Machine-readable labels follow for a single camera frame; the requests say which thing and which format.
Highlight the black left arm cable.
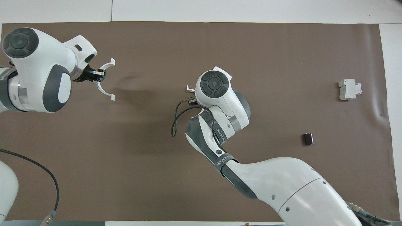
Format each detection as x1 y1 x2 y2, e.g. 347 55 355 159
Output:
0 148 60 226

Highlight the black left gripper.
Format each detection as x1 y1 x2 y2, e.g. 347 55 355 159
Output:
73 64 106 83

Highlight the grey circuit breaker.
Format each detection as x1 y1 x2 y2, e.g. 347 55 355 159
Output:
338 79 362 101

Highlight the black right arm base cable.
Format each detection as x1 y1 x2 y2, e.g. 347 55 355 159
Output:
345 202 394 225

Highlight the brown table mat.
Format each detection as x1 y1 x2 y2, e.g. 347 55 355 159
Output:
0 21 401 222

